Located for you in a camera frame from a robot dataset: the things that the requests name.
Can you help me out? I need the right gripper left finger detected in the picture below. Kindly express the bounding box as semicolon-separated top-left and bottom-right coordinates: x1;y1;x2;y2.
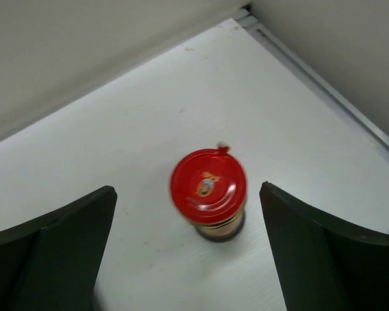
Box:
0;186;117;310

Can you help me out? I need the right red lid jar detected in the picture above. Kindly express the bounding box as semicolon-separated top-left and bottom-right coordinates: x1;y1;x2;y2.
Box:
169;143;248;243

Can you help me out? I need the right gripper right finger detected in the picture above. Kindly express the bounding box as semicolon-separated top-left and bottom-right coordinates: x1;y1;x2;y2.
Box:
259;181;389;310

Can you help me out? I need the aluminium table edge rail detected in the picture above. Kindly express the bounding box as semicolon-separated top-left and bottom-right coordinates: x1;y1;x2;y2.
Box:
233;5;389;163

